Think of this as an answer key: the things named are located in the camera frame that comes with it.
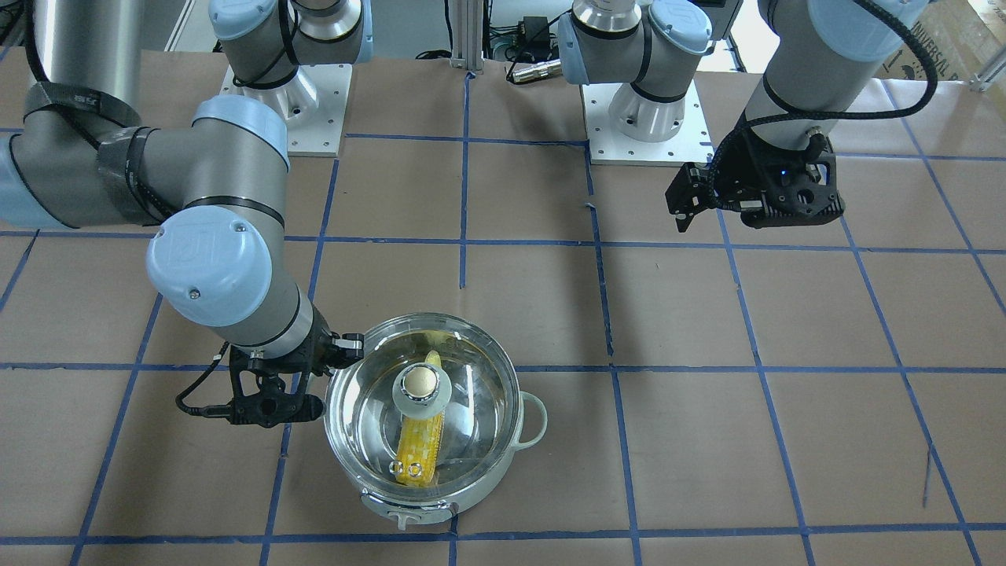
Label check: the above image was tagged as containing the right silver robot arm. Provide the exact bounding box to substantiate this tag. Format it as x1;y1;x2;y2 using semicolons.
2;1;370;428

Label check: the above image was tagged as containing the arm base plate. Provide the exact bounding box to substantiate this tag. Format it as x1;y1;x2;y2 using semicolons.
220;64;354;158
581;83;714;166

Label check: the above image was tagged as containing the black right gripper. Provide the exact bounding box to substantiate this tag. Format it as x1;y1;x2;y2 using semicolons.
226;311;332;428

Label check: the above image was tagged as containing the pale green cooking pot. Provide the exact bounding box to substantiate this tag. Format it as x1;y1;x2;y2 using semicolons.
325;314;549;529

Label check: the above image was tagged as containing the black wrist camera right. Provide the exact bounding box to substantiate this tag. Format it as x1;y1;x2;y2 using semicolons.
322;333;365;369

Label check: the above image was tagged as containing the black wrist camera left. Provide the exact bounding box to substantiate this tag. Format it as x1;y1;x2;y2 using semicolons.
664;162;716;233

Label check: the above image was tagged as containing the cardboard box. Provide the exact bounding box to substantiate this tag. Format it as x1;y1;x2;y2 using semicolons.
910;1;1005;80

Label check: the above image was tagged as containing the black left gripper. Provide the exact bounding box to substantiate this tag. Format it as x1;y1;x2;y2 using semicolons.
719;131;845;229

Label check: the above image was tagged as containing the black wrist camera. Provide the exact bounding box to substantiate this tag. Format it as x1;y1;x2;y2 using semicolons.
322;333;365;369
664;162;716;233

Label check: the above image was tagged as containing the yellow corn cob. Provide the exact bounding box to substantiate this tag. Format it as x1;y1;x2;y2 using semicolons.
391;350;450;487

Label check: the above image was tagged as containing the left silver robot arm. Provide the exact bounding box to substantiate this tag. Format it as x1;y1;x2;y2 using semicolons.
557;1;938;232

